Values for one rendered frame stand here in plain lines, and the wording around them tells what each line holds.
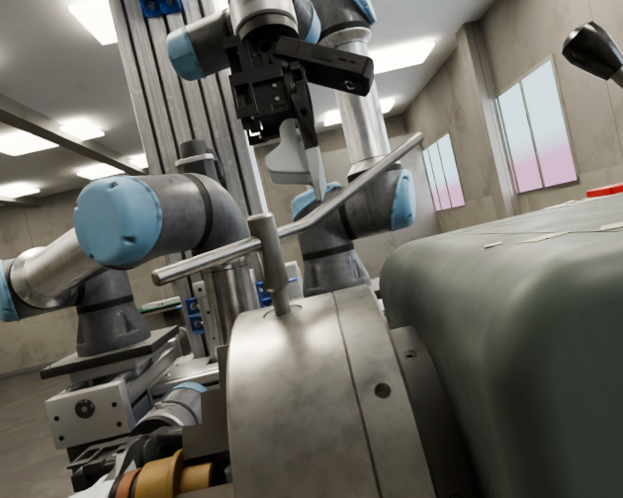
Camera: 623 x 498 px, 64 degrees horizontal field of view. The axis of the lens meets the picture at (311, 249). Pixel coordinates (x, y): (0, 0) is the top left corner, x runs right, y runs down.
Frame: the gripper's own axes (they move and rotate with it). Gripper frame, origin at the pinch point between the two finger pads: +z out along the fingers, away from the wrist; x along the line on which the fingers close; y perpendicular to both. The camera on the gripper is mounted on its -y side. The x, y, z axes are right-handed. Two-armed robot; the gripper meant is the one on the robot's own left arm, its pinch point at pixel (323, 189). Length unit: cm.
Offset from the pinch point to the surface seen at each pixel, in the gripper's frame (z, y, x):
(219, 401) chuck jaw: 19.1, 14.9, 0.8
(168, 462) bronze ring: 23.3, 19.7, 3.3
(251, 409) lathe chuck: 19.8, 8.8, 15.6
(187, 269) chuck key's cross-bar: 9.2, 11.5, 16.0
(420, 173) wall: -282, -210, -828
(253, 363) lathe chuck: 16.7, 8.5, 13.5
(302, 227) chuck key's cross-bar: 6.3, 2.9, 9.2
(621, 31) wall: -167, -249, -284
